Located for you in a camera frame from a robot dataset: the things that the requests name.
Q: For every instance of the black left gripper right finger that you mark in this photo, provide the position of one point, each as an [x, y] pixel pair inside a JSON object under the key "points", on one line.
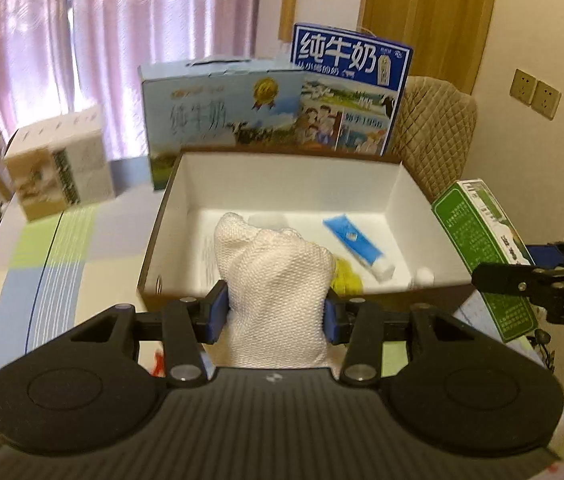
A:
{"points": [[357, 323]]}

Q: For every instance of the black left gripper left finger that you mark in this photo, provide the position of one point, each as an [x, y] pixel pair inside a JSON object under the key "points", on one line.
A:
{"points": [[187, 324]]}

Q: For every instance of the green white medicine box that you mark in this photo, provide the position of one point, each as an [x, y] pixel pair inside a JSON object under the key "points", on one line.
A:
{"points": [[481, 231]]}

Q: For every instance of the blue white ointment tube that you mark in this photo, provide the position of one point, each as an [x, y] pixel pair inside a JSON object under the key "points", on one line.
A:
{"points": [[380, 266]]}

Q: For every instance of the white knitted cloth pouch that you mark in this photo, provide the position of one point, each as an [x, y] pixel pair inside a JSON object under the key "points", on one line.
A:
{"points": [[277, 284]]}

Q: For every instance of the small white bottle cap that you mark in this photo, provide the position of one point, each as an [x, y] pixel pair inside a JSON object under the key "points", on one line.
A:
{"points": [[423, 278]]}

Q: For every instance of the long white medicine box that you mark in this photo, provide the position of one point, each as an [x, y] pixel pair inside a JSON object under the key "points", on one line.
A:
{"points": [[209, 272]]}

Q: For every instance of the red candy packet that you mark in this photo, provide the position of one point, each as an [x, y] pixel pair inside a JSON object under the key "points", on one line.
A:
{"points": [[159, 364]]}

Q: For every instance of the yellow packet in box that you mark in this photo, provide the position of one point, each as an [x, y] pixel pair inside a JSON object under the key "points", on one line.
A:
{"points": [[346, 282]]}

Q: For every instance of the brown cardboard storage box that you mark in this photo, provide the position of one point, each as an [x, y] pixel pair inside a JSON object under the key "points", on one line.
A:
{"points": [[299, 190]]}

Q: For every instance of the plaid green blue tablecloth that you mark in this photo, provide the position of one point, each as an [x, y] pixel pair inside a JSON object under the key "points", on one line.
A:
{"points": [[57, 272]]}

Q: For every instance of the quilted beige chair cover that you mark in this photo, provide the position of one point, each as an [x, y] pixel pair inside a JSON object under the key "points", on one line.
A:
{"points": [[433, 133]]}

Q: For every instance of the beige product box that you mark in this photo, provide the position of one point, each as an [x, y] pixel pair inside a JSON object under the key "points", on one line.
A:
{"points": [[60, 163]]}

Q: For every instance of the light blue milk carton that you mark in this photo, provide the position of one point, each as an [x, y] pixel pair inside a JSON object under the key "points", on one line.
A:
{"points": [[217, 102]]}

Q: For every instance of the wooden door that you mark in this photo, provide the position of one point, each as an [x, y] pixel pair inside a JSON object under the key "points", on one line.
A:
{"points": [[448, 37]]}

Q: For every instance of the dark blue milk carton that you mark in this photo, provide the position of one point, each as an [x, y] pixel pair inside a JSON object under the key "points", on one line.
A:
{"points": [[352, 88]]}

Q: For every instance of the pink window curtain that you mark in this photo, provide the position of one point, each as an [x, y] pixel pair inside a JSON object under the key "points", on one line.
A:
{"points": [[61, 56]]}

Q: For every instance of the beige wall socket plate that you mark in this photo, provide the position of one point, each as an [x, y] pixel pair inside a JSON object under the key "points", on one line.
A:
{"points": [[523, 86]]}

